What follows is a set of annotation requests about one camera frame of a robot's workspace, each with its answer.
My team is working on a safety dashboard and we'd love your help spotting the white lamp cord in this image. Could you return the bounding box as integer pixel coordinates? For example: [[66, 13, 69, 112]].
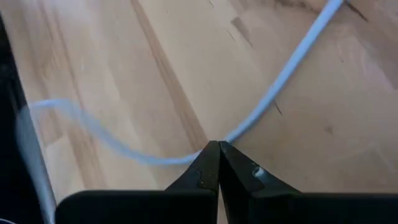
[[15, 0, 345, 224]]

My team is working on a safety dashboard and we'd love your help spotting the black aluminium table frame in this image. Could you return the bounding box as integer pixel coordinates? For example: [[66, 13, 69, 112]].
[[0, 12, 46, 224]]

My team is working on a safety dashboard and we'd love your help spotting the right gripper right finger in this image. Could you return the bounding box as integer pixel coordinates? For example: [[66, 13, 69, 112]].
[[219, 141, 398, 224]]

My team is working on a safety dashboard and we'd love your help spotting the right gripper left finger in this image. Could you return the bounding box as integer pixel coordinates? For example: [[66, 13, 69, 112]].
[[55, 140, 221, 224]]

